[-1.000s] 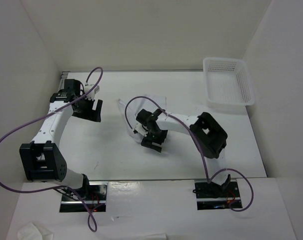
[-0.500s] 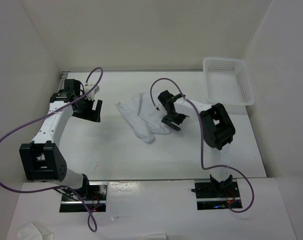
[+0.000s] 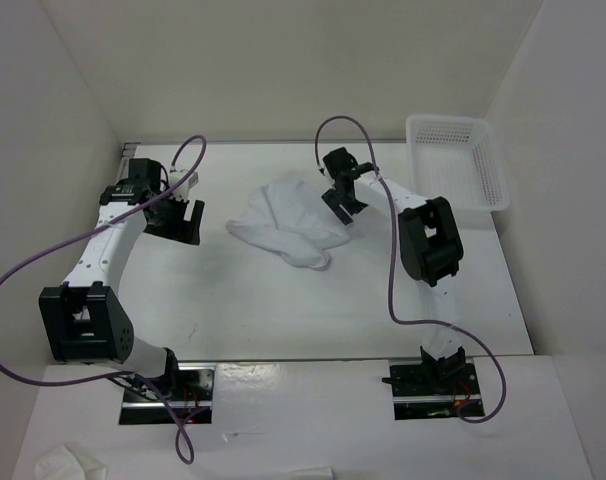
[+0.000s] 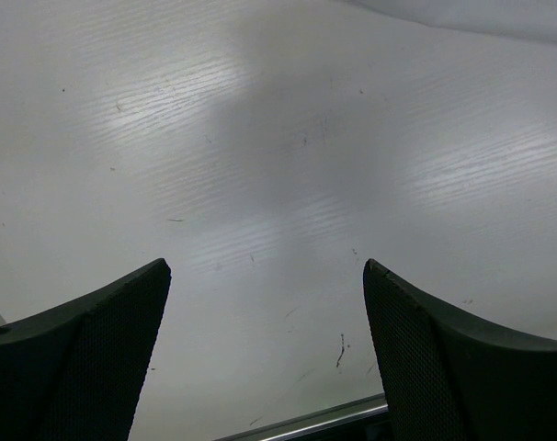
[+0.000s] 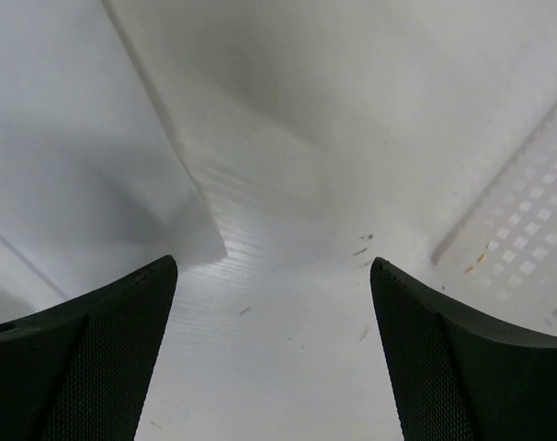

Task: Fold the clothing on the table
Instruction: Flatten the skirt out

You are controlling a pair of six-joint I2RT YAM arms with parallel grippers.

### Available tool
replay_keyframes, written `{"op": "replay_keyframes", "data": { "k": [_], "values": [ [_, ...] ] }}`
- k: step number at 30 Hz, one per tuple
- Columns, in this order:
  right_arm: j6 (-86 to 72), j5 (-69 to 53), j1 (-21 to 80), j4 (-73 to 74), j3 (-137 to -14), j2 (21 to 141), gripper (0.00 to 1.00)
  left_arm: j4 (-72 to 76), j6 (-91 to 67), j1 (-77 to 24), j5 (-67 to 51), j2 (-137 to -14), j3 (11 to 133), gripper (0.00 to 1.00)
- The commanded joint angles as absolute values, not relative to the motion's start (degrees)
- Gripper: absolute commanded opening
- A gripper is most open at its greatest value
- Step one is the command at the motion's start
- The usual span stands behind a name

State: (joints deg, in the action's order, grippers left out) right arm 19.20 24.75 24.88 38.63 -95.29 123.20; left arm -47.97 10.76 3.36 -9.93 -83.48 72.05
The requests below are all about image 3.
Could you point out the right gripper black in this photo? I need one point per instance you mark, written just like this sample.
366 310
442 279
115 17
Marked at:
333 200

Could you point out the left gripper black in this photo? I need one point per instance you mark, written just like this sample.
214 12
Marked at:
181 230

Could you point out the white skirt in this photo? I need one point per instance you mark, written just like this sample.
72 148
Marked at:
287 217

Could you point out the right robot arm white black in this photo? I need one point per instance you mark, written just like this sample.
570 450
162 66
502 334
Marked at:
425 241

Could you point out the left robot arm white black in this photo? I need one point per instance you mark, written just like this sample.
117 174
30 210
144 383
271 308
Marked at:
84 319

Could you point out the white perforated plastic basket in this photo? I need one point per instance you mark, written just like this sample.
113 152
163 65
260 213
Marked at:
458 158

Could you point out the crumpled white tissue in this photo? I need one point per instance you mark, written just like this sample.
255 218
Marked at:
69 462

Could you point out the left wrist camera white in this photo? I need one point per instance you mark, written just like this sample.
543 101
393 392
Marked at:
180 186

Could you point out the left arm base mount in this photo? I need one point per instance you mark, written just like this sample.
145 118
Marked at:
190 399

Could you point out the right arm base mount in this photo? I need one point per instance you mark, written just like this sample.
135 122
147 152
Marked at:
414 397

